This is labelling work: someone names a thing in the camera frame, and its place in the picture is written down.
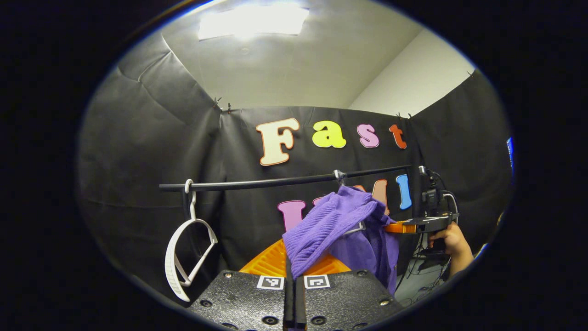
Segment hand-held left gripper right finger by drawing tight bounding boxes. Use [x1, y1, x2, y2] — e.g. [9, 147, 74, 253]
[294, 254, 405, 331]

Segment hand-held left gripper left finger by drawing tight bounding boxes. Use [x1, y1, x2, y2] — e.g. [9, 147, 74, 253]
[188, 238, 291, 331]

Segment purple shirt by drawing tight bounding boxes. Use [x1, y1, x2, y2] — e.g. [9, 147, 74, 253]
[282, 185, 400, 295]

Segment black clothes rack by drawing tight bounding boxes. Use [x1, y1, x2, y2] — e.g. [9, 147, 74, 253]
[159, 164, 424, 221]

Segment ceiling light panel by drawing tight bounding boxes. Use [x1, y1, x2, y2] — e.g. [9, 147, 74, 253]
[198, 5, 309, 41]

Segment black floor cables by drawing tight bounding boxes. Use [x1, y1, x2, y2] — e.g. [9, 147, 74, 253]
[397, 248, 453, 305]

